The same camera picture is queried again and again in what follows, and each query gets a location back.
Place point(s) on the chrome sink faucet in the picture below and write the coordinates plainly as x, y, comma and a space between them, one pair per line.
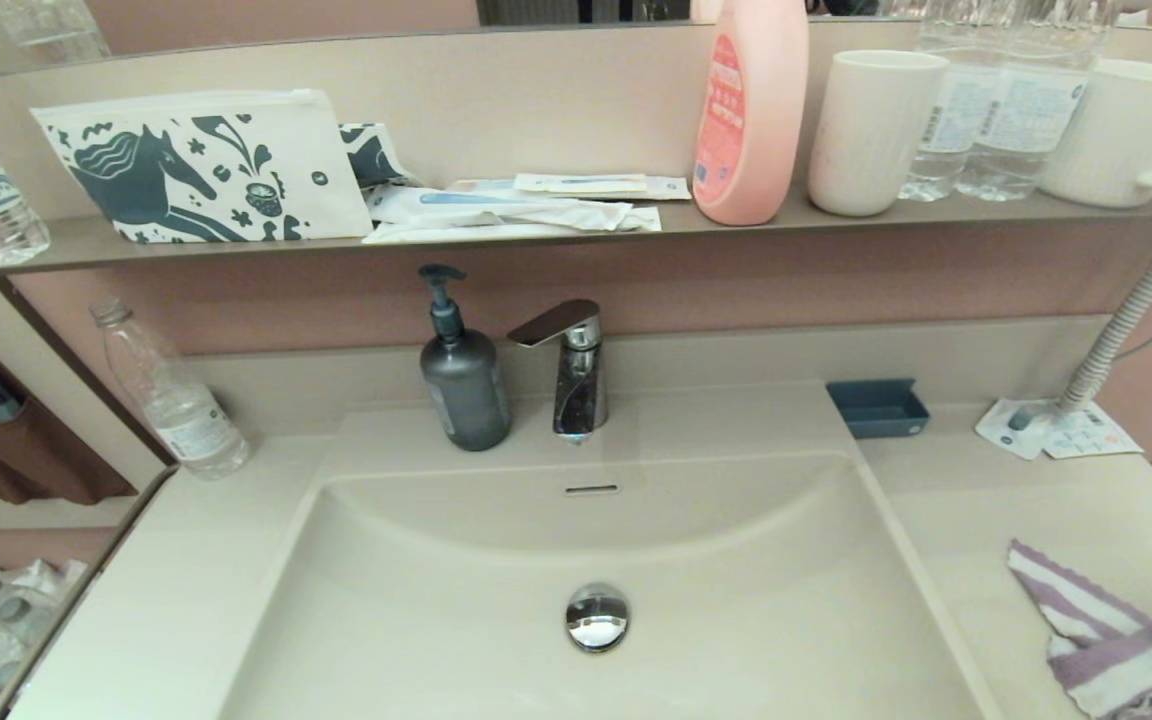
578, 390

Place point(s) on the purple white striped towel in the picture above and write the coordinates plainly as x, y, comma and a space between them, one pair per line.
1126, 660

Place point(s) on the beige sink basin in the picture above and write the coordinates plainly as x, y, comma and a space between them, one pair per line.
436, 620

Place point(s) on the grey soap pump bottle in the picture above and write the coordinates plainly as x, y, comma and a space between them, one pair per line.
464, 390

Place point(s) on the flat white sachet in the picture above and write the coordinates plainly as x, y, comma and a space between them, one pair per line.
536, 231

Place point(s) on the long white toothbrush packet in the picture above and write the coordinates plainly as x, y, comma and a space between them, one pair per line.
496, 207

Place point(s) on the small cream sachet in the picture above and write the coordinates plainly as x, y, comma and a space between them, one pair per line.
578, 184

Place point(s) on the white blue edged sachet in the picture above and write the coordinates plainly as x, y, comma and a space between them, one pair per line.
673, 188

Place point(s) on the chrome drain stopper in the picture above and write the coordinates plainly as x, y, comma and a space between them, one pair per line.
597, 618

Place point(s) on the small blue print pouch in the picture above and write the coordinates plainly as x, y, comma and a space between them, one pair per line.
371, 152

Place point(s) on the pink lotion bottle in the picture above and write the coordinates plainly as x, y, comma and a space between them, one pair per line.
758, 128

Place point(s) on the blue soap tray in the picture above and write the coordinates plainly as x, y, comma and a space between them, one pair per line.
878, 410

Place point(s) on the white tumbler cup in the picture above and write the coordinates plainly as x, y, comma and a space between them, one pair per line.
871, 136

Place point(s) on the slim clear plastic bottle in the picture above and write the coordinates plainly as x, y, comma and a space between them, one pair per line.
179, 410

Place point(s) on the white horse print pouch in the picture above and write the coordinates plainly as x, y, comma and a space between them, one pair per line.
184, 168

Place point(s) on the small white blue sachet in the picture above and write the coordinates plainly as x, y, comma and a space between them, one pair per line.
1011, 432

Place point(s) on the clear water bottle white label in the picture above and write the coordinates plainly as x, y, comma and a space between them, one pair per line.
950, 126
1026, 116

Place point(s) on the white printed paper card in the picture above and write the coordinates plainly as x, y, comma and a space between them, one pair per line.
1096, 438

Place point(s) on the white ceramic mug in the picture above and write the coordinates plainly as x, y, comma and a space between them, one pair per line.
1119, 136

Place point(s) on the grey wall shelf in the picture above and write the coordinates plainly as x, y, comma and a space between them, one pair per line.
678, 223

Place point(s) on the wall mirror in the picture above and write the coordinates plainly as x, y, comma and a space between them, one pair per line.
236, 15

